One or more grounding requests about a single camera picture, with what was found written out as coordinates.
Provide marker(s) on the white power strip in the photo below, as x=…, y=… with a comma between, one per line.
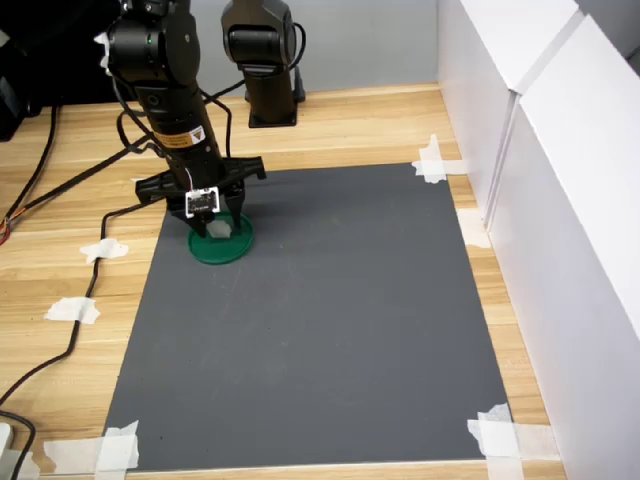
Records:
x=5, y=436

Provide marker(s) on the round green lid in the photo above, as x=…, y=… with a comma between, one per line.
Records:
x=220, y=252

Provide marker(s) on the dark grey mat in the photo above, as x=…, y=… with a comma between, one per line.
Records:
x=310, y=325

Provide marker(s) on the bare circuit board camera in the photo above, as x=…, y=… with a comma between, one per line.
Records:
x=202, y=201

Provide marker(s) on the white tape piece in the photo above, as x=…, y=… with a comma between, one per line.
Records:
x=472, y=227
x=505, y=440
x=100, y=450
x=432, y=162
x=30, y=467
x=72, y=309
x=105, y=248

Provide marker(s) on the black equipment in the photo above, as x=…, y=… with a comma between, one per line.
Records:
x=50, y=50

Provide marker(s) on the small white plastic terminal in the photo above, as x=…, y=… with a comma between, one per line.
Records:
x=220, y=231

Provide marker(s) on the white tape wrap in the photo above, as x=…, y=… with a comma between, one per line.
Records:
x=103, y=47

